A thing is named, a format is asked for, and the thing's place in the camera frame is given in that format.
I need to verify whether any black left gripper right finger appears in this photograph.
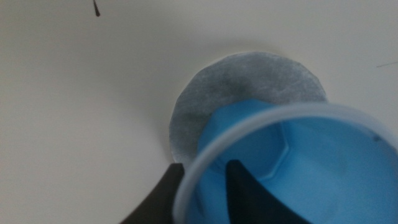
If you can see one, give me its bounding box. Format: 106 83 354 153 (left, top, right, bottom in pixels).
226 159 312 224

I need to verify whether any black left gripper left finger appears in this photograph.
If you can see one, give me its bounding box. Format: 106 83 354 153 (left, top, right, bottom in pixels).
119 162 185 224

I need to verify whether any blue plastic cup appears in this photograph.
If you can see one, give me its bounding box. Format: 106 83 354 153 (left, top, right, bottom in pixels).
172 98 398 224

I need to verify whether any round grey cup mat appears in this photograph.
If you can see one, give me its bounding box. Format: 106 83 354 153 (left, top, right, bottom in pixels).
169 51 328 167

